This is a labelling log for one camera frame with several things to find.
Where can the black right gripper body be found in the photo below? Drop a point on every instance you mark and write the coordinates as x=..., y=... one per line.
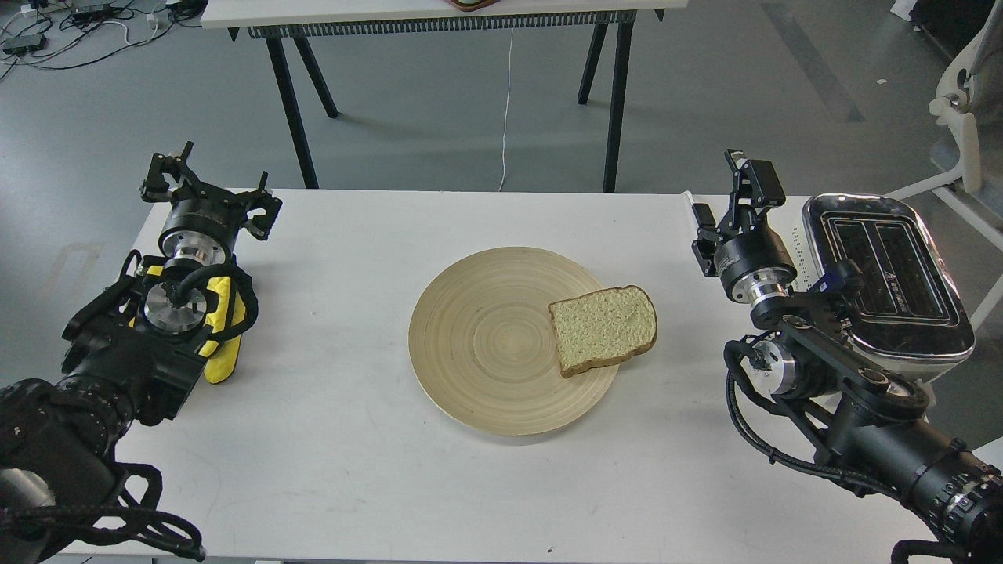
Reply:
x=748, y=257

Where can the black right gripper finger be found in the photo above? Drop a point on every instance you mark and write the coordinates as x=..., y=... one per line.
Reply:
x=740, y=211
x=765, y=186

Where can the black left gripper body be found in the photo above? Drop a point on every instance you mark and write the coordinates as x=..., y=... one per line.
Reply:
x=204, y=227

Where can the slice of brown bread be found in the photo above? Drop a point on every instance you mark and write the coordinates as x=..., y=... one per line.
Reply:
x=602, y=328

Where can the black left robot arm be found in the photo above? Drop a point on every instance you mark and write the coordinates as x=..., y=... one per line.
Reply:
x=136, y=353

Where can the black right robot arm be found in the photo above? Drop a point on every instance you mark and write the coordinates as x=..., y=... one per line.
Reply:
x=802, y=396

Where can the white chrome toaster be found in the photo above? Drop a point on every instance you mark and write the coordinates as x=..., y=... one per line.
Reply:
x=908, y=316

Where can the white office chair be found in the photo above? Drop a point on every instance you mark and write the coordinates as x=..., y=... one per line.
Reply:
x=952, y=108

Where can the white table with black legs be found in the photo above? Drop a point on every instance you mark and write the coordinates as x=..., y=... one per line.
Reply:
x=299, y=21

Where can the round wooden plate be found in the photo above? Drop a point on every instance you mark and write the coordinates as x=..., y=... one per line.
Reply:
x=483, y=348

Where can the brown object on back table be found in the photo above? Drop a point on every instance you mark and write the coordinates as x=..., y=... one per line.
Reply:
x=471, y=5

